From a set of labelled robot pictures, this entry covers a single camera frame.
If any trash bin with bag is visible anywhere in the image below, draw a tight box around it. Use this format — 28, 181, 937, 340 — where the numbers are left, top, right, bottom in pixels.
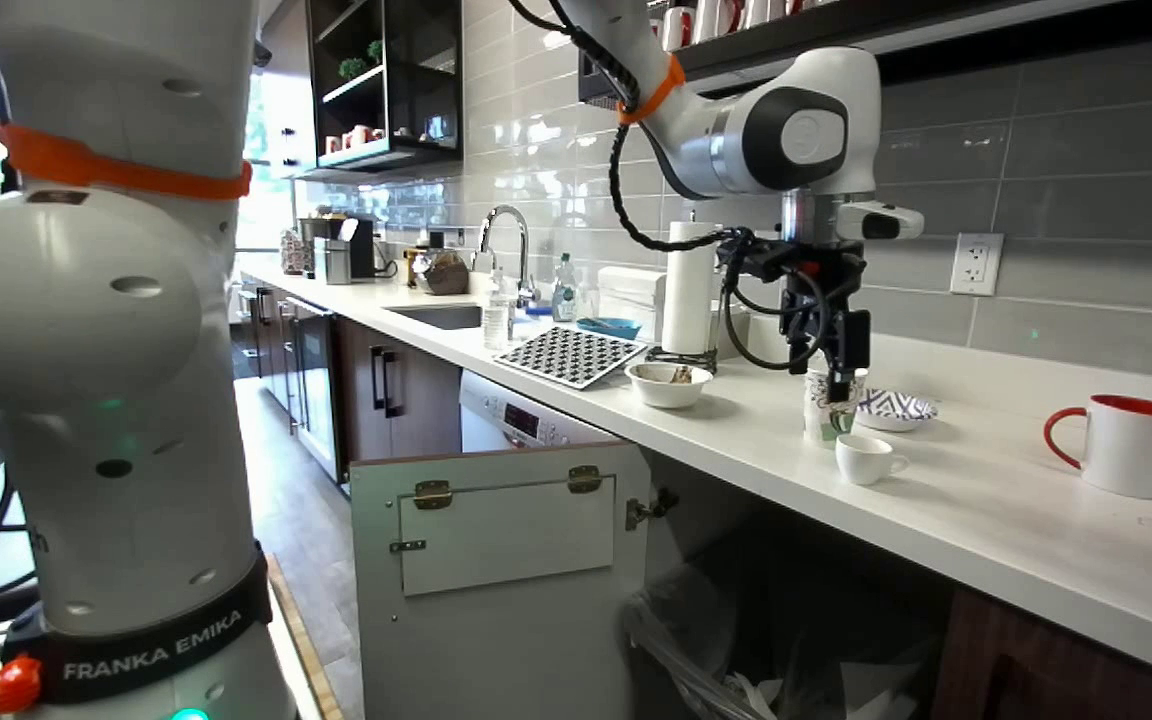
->
618, 524, 960, 720

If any small white mug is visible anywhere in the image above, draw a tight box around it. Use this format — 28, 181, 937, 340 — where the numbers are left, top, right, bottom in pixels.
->
832, 432, 901, 492

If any kitchen sink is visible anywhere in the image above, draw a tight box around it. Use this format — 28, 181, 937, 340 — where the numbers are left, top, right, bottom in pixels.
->
388, 301, 489, 333

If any open cabinet door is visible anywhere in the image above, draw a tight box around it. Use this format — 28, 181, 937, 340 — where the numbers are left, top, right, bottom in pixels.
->
350, 439, 673, 720

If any dark floating shelf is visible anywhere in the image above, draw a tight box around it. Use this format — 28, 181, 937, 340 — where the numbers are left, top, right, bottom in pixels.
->
571, 0, 1152, 100

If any brown wooden base cabinet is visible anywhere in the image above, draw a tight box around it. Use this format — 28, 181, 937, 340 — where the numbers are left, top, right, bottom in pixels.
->
928, 584, 1152, 720
334, 315, 467, 474

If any black white checkerboard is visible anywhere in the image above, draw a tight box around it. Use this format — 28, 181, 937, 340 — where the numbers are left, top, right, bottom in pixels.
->
493, 323, 653, 392

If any chrome faucet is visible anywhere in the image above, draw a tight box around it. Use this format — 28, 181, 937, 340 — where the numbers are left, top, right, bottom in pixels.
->
474, 200, 531, 291

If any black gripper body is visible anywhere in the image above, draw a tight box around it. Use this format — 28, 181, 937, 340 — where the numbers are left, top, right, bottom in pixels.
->
775, 237, 871, 353

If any blue patterned paper plate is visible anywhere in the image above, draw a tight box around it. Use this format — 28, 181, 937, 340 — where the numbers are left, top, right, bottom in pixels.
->
857, 388, 946, 435

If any white paper towel roll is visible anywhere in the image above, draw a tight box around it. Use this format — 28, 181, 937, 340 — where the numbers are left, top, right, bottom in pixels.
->
659, 217, 721, 357

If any white wall outlet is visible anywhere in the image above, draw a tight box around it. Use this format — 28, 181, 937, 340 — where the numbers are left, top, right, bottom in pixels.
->
950, 234, 1010, 301

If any white mug red handle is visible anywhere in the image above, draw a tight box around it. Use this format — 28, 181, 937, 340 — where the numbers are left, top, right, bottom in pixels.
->
1039, 392, 1152, 506

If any black paper towel holder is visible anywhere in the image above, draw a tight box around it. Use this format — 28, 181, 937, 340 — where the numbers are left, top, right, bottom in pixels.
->
653, 346, 726, 379

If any black coffee machine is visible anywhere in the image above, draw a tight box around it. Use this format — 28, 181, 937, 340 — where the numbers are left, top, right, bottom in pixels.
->
313, 213, 381, 289

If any steel dishwasher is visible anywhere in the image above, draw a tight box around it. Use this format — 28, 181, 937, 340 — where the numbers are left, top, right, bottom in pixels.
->
455, 368, 621, 455

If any white napkin stack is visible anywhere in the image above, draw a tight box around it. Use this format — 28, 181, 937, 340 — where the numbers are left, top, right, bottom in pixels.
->
595, 265, 669, 333

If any black gripper cable bundle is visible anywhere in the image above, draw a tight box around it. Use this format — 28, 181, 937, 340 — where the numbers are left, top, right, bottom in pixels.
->
507, 0, 871, 375

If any clear glass container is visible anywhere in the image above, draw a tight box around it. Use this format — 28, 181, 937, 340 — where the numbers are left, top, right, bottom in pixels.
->
547, 251, 585, 330

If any clear plastic water bottle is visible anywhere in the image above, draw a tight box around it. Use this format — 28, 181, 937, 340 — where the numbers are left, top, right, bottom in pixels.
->
481, 256, 522, 353

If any white bowl with food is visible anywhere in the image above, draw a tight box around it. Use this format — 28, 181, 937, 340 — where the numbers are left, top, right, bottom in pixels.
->
623, 357, 718, 413

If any brown glass pot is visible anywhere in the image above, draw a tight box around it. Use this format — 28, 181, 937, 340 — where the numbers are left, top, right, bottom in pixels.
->
400, 230, 474, 301

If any dark wall shelf unit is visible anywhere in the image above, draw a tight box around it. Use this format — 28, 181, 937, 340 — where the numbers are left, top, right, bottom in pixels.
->
304, 0, 467, 177

